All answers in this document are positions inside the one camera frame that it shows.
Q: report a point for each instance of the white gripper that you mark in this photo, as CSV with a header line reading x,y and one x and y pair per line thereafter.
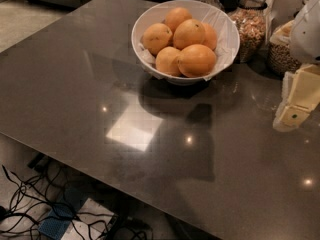
x,y
307,34

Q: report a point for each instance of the white paper bowl liner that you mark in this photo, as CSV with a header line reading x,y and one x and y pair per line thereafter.
x,y
185,41

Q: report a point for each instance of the white bowl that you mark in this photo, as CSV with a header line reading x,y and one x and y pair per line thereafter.
x,y
228,41

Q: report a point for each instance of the right hidden orange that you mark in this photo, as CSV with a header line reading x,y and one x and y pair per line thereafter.
x,y
210,39

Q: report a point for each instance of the round jar of grains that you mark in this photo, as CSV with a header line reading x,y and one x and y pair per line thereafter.
x,y
279,59

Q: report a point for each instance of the glass jar of nuts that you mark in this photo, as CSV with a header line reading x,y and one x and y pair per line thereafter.
x,y
250,20

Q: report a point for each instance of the white panel on floor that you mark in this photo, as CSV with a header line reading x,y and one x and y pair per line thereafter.
x,y
94,222

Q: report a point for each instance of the blue box on floor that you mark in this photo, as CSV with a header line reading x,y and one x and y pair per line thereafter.
x,y
62,213

